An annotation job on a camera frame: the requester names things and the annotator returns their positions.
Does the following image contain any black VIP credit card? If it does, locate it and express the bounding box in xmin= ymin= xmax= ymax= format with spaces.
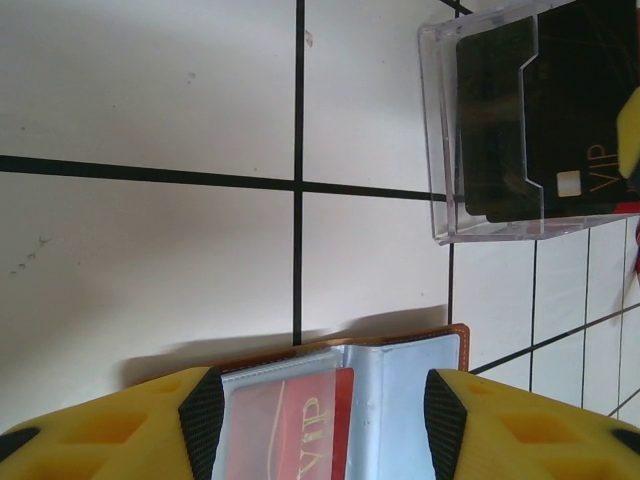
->
xmin=519 ymin=0 xmax=640 ymax=221

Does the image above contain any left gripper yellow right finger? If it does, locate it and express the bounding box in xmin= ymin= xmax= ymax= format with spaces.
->
xmin=423 ymin=368 xmax=640 ymax=480

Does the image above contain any clear acrylic card box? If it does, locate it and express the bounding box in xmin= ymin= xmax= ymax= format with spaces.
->
xmin=417 ymin=0 xmax=640 ymax=248

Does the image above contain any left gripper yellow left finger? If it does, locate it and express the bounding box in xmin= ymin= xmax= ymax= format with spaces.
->
xmin=0 ymin=366 xmax=225 ymax=480

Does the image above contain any red VIP credit card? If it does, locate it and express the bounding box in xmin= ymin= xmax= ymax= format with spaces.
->
xmin=223 ymin=367 xmax=356 ymax=480

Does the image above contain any brown leather card holder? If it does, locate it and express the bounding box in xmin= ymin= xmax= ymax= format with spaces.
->
xmin=219 ymin=323 xmax=472 ymax=480

